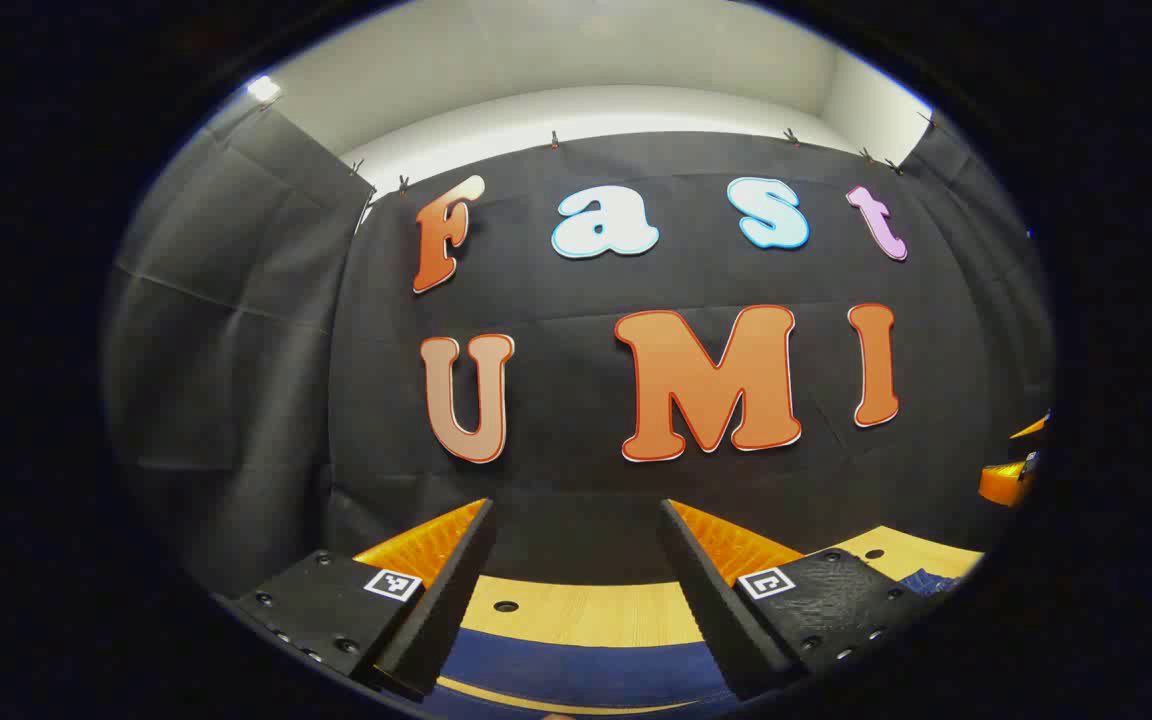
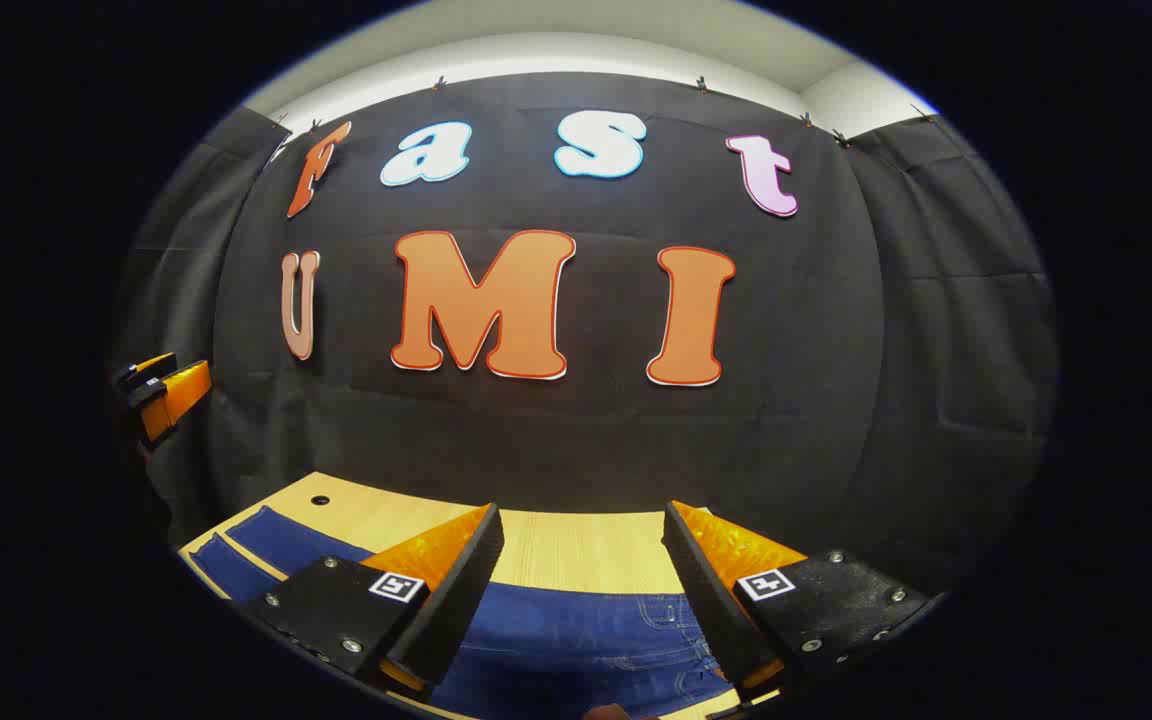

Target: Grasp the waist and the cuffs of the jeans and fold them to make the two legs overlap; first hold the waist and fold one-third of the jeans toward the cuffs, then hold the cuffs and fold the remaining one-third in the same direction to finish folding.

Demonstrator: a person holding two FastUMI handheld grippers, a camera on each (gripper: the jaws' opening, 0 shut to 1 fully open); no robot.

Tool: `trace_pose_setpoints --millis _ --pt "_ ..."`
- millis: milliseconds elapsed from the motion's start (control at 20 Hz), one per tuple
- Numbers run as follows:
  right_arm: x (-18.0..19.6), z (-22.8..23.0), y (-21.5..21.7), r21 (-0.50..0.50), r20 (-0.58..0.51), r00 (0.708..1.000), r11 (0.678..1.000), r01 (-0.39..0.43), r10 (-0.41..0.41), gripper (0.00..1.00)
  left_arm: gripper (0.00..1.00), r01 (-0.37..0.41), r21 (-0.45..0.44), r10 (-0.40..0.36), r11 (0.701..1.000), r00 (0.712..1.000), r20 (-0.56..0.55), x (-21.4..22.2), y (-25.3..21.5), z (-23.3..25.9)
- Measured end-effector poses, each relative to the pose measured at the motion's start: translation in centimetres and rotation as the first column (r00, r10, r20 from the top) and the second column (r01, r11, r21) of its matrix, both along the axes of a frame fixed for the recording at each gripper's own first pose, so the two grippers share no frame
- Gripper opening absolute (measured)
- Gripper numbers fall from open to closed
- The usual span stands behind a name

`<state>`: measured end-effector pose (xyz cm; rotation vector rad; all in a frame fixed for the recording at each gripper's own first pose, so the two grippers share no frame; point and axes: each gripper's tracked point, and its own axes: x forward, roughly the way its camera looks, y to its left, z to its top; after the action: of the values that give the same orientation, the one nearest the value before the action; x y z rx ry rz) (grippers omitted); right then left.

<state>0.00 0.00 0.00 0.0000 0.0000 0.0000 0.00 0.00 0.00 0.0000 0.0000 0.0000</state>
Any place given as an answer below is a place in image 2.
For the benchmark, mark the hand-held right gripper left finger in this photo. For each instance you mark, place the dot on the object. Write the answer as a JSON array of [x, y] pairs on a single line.
[[456, 590]]

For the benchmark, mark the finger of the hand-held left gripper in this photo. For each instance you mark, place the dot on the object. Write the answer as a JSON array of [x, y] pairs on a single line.
[[151, 365], [176, 392]]

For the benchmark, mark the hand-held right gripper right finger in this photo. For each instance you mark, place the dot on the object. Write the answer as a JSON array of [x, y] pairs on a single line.
[[711, 600]]

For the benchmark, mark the blue denim jeans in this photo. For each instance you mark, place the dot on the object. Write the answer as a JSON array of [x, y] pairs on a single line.
[[576, 650]]

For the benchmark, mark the black backdrop cloth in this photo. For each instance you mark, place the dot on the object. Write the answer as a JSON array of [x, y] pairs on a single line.
[[586, 440]]

